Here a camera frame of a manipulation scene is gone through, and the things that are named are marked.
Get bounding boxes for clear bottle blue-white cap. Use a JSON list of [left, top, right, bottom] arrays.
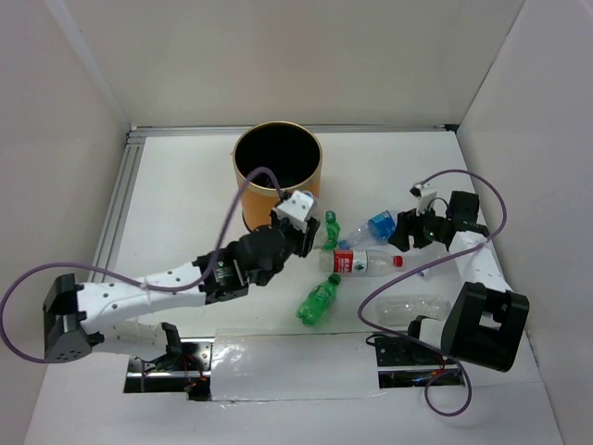
[[302, 190, 325, 249]]

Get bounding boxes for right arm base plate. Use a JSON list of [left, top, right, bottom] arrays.
[[365, 334, 464, 389]]

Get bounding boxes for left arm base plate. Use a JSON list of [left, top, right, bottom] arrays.
[[123, 337, 215, 401]]

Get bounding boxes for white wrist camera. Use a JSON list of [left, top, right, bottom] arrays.
[[272, 191, 316, 233], [410, 183, 437, 216]]

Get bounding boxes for blue label clear bottle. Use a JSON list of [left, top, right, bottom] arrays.
[[336, 210, 397, 250]]

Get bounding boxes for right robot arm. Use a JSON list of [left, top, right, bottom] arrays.
[[388, 184, 529, 372]]

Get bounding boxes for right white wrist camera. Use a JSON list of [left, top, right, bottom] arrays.
[[410, 183, 437, 216]]

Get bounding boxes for aluminium frame rail left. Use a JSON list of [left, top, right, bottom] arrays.
[[92, 131, 145, 271]]

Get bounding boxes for aluminium frame rail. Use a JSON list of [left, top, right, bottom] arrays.
[[127, 122, 458, 138], [92, 131, 145, 271]]

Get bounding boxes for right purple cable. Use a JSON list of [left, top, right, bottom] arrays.
[[359, 169, 507, 418]]

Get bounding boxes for aluminium frame rail back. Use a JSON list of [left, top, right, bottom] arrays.
[[127, 122, 458, 138]]

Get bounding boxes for red label clear bottle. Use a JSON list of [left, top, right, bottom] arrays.
[[319, 249, 405, 277]]

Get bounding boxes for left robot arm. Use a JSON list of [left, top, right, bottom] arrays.
[[43, 192, 321, 370]]

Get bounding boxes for purple cable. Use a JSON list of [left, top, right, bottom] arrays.
[[0, 167, 286, 395], [359, 169, 507, 418]]

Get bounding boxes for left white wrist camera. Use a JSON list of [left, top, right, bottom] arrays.
[[272, 191, 316, 233]]

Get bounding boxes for clear bottle white-blue cap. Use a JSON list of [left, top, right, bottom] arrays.
[[416, 255, 448, 281]]

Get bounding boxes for small green bottle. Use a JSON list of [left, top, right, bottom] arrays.
[[322, 210, 341, 250]]

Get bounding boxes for green soda bottle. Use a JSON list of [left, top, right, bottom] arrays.
[[296, 273, 341, 327]]

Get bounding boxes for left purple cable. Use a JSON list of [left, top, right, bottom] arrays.
[[0, 167, 286, 395]]

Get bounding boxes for orange cylindrical bin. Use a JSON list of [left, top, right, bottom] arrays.
[[232, 121, 323, 231]]

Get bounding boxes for clear crushed label-less bottle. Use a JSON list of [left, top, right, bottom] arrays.
[[373, 295, 451, 328]]

